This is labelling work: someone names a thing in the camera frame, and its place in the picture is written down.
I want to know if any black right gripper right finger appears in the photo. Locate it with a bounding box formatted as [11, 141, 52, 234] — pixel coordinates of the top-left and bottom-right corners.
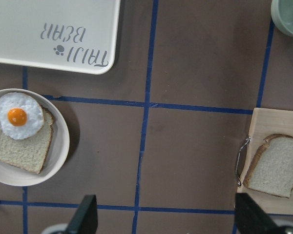
[234, 193, 286, 234]

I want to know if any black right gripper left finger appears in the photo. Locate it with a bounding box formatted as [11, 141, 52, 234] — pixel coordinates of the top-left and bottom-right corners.
[65, 195, 98, 234]

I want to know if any bread slice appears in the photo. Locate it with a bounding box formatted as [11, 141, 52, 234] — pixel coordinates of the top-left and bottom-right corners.
[0, 108, 54, 174]
[243, 134, 293, 198]

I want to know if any cream round plate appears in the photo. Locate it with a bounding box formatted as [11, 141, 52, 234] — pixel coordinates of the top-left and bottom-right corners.
[0, 89, 70, 186]

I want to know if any bread slice on plate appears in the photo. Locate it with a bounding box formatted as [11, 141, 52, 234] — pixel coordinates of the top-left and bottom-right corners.
[0, 108, 54, 174]

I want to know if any wooden cutting board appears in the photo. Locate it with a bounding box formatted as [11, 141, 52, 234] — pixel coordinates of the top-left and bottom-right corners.
[236, 108, 293, 215]

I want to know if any fried egg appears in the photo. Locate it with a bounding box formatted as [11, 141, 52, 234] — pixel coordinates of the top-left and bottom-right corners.
[0, 92, 44, 140]

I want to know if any cream bear tray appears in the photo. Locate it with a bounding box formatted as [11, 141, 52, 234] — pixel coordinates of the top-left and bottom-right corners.
[0, 0, 121, 75]

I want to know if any light green bowl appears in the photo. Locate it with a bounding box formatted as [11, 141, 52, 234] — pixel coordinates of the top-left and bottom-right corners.
[271, 0, 293, 37]

